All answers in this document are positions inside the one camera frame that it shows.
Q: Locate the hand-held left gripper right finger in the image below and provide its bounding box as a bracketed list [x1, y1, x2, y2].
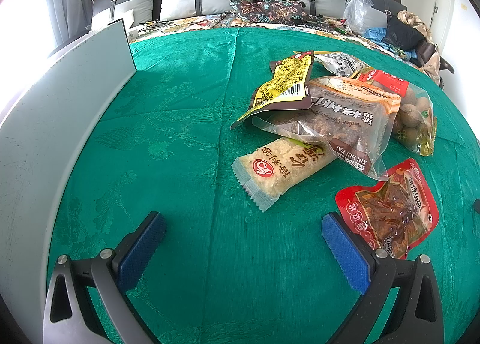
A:
[322, 211, 445, 344]

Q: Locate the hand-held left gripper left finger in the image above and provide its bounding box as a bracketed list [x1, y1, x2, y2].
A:
[43, 211, 166, 344]

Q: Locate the red snack packet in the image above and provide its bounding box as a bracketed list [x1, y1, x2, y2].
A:
[335, 158, 440, 260]

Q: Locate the pale yellow red-print snack packet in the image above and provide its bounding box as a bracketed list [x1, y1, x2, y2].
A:
[231, 136, 339, 213]

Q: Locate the orange brown walnut packet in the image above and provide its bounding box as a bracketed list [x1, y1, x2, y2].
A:
[252, 76, 402, 182]

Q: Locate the white cardboard box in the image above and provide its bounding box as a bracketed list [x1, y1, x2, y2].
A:
[0, 19, 137, 330]

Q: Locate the green patterned cloth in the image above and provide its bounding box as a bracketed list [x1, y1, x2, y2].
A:
[47, 27, 480, 344]

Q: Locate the clear bag of round fruits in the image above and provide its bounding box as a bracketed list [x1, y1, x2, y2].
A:
[355, 68, 438, 157]

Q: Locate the yellow black snack packet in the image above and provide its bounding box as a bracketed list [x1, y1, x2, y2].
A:
[230, 50, 314, 130]

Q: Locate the silver yellow-edged snack packet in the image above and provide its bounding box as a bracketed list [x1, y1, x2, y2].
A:
[314, 52, 370, 77]

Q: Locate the dark brown chair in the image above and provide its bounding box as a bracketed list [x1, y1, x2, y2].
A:
[418, 42, 455, 75]

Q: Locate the blue cloth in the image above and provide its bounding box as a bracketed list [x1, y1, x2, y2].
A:
[365, 27, 418, 62]

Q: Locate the black bag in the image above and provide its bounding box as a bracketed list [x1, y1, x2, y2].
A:
[382, 16, 428, 55]

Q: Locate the beige clothing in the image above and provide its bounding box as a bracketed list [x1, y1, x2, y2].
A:
[397, 10, 442, 87]

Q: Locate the clear plastic bag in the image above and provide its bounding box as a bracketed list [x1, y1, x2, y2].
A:
[343, 0, 389, 36]

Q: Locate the dark floral quilt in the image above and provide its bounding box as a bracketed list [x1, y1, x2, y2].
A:
[228, 0, 313, 25]

